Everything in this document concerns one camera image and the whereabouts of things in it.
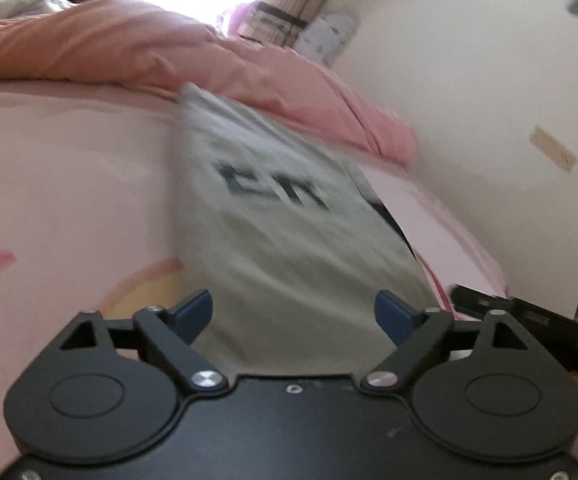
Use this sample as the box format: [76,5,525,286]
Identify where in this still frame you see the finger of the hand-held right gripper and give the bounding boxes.
[449,284,516,321]

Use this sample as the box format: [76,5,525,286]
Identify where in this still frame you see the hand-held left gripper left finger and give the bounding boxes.
[59,288,230,394]

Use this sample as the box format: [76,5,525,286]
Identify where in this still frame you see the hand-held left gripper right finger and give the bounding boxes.
[361,290,534,394]

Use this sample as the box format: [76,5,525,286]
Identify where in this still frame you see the grey garment with black trim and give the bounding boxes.
[169,82,450,376]

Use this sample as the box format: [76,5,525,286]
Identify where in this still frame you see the pink duvet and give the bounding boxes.
[0,0,420,156]

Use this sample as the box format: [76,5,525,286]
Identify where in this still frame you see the white star pillow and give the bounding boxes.
[296,11,358,67]

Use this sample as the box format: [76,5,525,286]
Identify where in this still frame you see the purple sheer curtain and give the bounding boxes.
[216,1,257,38]

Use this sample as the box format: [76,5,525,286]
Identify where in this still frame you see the striped beige curtain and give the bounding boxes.
[246,0,354,52]

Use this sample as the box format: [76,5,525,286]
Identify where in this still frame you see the pale green cloth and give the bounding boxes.
[0,0,77,28]

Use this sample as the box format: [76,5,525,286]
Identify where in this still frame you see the beige wall socket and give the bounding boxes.
[530,126,578,174]

